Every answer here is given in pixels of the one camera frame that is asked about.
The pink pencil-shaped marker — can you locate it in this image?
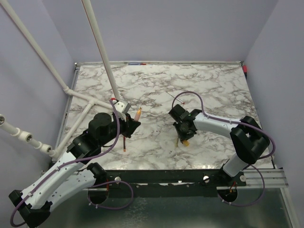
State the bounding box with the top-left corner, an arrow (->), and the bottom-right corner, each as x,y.
134,107 -> 142,121

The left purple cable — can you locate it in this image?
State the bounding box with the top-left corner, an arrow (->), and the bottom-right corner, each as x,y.
9,96 -> 134,226

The white PVC pipe frame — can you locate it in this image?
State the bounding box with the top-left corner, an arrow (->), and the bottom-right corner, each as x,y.
0,0 -> 126,159

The thin silver red pen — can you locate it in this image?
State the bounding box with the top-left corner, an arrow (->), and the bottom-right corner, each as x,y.
166,92 -> 185,105

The orange red gel pen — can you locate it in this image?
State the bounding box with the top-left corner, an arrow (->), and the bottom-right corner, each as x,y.
123,137 -> 126,152

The aluminium rail frame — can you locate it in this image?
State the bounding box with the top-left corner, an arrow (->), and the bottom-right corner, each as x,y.
244,169 -> 288,189

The blue red marker at edge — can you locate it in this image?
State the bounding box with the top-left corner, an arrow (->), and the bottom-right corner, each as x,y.
128,62 -> 147,66

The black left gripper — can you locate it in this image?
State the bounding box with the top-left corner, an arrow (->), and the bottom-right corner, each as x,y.
99,113 -> 140,147

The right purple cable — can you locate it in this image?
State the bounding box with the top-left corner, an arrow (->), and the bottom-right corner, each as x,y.
171,91 -> 277,206

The yellow highlighter pen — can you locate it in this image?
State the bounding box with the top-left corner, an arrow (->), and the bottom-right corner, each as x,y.
174,138 -> 179,148

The red black clamp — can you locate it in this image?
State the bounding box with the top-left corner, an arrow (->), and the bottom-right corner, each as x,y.
242,65 -> 247,78

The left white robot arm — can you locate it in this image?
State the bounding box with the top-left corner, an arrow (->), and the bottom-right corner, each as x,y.
9,113 -> 141,228

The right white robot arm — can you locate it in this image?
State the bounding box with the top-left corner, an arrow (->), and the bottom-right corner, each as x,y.
169,104 -> 270,186

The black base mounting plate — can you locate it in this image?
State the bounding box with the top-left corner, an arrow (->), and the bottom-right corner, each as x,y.
78,167 -> 247,198

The purple cable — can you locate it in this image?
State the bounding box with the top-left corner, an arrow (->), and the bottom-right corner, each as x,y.
9,96 -> 134,226
171,91 -> 277,206

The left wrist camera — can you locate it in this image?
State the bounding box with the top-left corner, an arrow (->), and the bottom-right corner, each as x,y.
113,99 -> 131,121

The orange yellow pen cap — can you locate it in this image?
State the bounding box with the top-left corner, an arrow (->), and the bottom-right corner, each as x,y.
182,140 -> 189,146

